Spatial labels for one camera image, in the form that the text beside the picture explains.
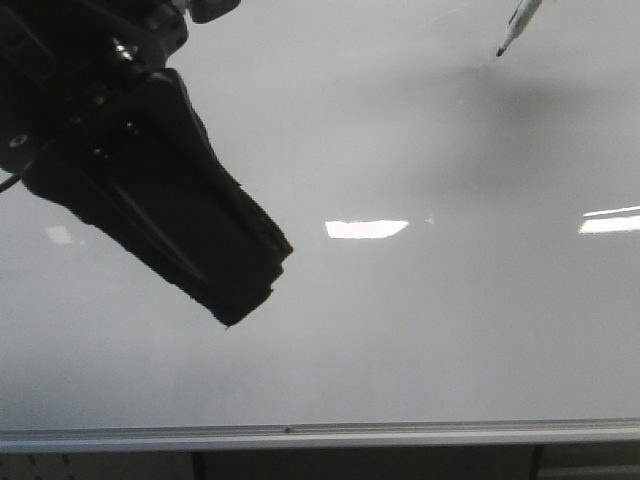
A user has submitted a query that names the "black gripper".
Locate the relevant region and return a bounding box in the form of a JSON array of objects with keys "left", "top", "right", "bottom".
[{"left": 1, "top": 1, "right": 188, "bottom": 173}]

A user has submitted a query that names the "dark panel below whiteboard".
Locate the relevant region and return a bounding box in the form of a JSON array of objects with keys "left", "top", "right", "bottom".
[{"left": 191, "top": 445, "right": 543, "bottom": 479}]

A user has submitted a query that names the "white whiteboard with aluminium frame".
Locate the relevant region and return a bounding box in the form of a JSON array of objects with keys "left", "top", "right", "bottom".
[{"left": 1, "top": 1, "right": 639, "bottom": 453}]

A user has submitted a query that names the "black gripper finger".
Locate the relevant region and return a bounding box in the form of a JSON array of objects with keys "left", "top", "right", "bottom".
[{"left": 21, "top": 69, "right": 292, "bottom": 326}]

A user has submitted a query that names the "white black whiteboard marker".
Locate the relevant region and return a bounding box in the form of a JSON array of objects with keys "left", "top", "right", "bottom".
[{"left": 495, "top": 0, "right": 543, "bottom": 57}]

